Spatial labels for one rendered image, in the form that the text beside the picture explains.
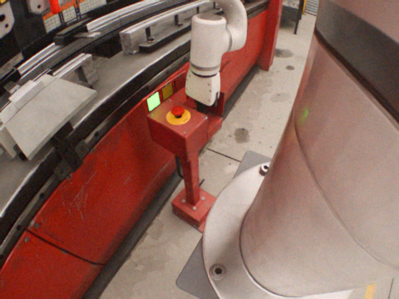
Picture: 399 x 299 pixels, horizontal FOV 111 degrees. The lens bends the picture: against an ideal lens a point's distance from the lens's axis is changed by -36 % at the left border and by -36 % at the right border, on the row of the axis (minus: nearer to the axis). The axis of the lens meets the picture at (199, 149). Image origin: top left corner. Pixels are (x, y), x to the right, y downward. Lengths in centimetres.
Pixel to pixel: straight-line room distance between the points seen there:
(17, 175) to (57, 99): 24
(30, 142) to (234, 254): 35
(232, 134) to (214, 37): 122
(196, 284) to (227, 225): 6
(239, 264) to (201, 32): 46
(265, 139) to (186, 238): 95
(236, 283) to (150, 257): 108
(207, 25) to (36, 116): 42
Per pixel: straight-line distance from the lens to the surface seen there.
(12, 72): 81
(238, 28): 58
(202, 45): 53
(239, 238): 20
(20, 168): 60
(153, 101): 65
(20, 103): 54
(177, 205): 119
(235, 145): 159
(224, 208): 21
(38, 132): 40
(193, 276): 20
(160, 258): 124
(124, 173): 82
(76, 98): 42
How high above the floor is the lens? 120
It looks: 51 degrees down
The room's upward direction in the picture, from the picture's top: 1 degrees counter-clockwise
